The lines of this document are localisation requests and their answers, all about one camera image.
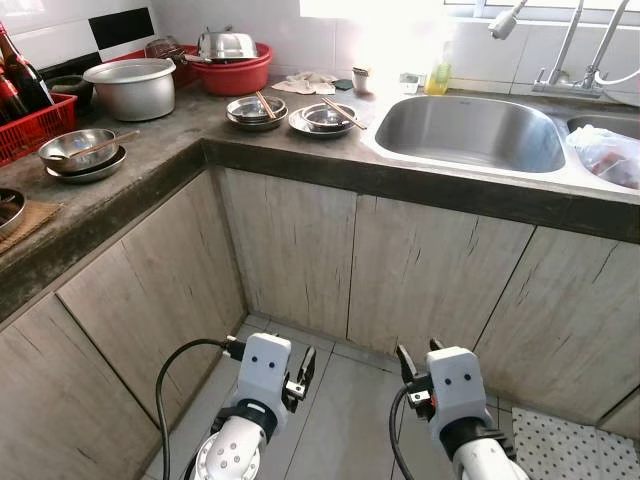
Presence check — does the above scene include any white dotted floor mat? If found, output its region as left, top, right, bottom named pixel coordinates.
left=512, top=405, right=640, bottom=480

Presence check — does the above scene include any shallow steel dish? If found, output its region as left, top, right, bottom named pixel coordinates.
left=0, top=187, right=27, bottom=237

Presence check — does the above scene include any steel plate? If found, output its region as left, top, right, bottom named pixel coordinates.
left=46, top=147, right=128, bottom=185
left=288, top=103, right=367, bottom=138
left=226, top=108, right=289, bottom=132

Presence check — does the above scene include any yellow dish soap bottle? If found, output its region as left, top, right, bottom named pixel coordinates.
left=424, top=42, right=453, bottom=97

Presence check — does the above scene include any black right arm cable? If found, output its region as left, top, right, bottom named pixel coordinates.
left=387, top=385, right=417, bottom=480

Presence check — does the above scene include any stainless steel sink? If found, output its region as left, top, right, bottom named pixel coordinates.
left=362, top=88, right=640, bottom=206

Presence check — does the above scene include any dark stone mortar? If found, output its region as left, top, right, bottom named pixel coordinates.
left=47, top=75, right=96, bottom=109

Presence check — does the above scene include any red plastic bottle basket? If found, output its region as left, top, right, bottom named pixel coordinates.
left=0, top=93, right=79, bottom=167

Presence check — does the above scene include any small white cup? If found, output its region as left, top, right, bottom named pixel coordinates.
left=352, top=66, right=374, bottom=97

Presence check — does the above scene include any chrome faucet with spray head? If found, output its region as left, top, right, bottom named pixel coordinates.
left=488, top=0, right=604, bottom=98

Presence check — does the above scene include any white dish rag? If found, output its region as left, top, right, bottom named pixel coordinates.
left=272, top=71, right=339, bottom=96

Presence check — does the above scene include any brown cardboard mat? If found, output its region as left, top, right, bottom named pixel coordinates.
left=0, top=198, right=63, bottom=253

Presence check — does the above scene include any red plastic basin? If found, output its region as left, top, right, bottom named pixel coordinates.
left=185, top=42, right=273, bottom=97

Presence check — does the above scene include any clear plastic food bag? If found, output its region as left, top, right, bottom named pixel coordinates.
left=566, top=124, right=640, bottom=191

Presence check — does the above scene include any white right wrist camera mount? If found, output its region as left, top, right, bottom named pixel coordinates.
left=428, top=346, right=491, bottom=429

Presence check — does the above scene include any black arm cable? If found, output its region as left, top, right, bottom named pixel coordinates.
left=155, top=337, right=248, bottom=480
left=387, top=385, right=417, bottom=480

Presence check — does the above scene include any dark red-capped sauce bottle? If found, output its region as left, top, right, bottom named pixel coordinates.
left=0, top=22, right=53, bottom=113

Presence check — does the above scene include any small red-labelled bottle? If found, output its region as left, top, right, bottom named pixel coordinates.
left=0, top=75, right=29, bottom=123

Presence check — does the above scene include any wire mesh strainer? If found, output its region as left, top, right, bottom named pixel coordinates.
left=145, top=37, right=193, bottom=63

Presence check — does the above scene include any aluminium cooking pot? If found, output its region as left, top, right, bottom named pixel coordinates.
left=83, top=58, right=178, bottom=123

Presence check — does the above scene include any grey wood cabinet door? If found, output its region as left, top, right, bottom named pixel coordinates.
left=474, top=226, right=640, bottom=429
left=55, top=168, right=248, bottom=406
left=346, top=193, right=537, bottom=389
left=0, top=293, right=163, bottom=480
left=218, top=168, right=359, bottom=343

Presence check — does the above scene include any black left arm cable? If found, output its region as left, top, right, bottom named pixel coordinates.
left=155, top=337, right=248, bottom=480

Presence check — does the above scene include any wooden chopstick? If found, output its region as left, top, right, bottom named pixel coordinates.
left=320, top=97, right=366, bottom=131
left=257, top=90, right=280, bottom=120
left=253, top=91, right=275, bottom=121
left=50, top=129, right=142, bottom=166
left=324, top=96, right=369, bottom=129

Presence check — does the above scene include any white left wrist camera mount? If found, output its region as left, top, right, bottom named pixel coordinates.
left=236, top=333, right=294, bottom=413

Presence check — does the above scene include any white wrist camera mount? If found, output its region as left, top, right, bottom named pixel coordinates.
left=236, top=333, right=294, bottom=413
left=428, top=346, right=491, bottom=429

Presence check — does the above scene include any steel bowl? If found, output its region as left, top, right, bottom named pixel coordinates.
left=300, top=102, right=353, bottom=131
left=38, top=128, right=117, bottom=174
left=228, top=95, right=287, bottom=123

